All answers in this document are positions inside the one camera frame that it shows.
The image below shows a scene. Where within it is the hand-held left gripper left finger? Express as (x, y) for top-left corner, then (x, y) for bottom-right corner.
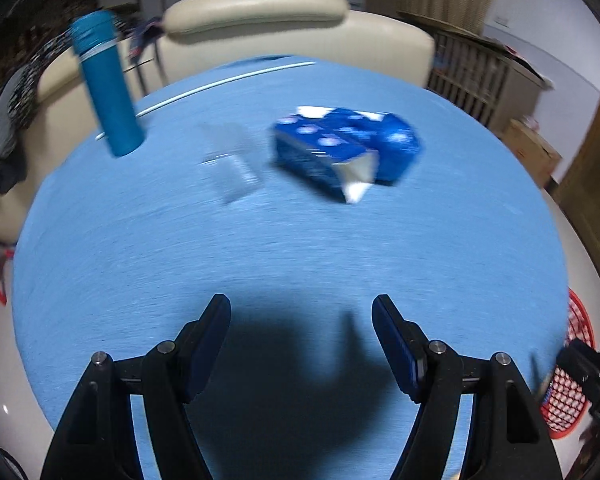
(45, 294), (232, 480)

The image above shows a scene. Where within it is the wooden door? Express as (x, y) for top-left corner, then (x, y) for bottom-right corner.
(545, 55), (600, 291)

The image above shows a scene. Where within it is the blue tablecloth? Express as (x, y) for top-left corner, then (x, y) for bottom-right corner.
(11, 55), (570, 480)

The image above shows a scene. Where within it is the cream leather sofa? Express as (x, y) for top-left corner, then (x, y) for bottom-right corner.
(0, 0), (437, 246)

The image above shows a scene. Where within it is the dark jacket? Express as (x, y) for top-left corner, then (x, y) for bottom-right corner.
(0, 152), (28, 196)

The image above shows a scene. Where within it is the brown cardboard box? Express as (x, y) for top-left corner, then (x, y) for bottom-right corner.
(500, 117), (563, 188)

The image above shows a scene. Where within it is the white plastic tube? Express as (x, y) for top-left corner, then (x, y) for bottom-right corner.
(95, 61), (317, 141)

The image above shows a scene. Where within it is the blue thermos bottle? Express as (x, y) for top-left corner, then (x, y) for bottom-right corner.
(69, 9), (146, 158)

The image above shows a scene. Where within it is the grey garment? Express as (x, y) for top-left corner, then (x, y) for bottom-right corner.
(0, 67), (31, 158)

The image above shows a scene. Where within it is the black floral garment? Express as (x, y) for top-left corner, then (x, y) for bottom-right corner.
(10, 30), (81, 126)

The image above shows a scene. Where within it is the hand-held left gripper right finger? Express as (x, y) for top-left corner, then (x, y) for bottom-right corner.
(371, 294), (563, 480)

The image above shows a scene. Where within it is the clear plastic container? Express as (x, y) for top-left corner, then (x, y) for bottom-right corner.
(197, 122), (263, 206)

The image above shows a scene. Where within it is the wooden crib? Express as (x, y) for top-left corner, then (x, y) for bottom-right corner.
(397, 10), (556, 133)

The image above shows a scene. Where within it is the red plastic basket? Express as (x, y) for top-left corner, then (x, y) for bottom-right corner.
(540, 287), (598, 436)

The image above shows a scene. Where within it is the blue toothpaste box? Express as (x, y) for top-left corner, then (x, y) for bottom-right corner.
(270, 106), (426, 205)

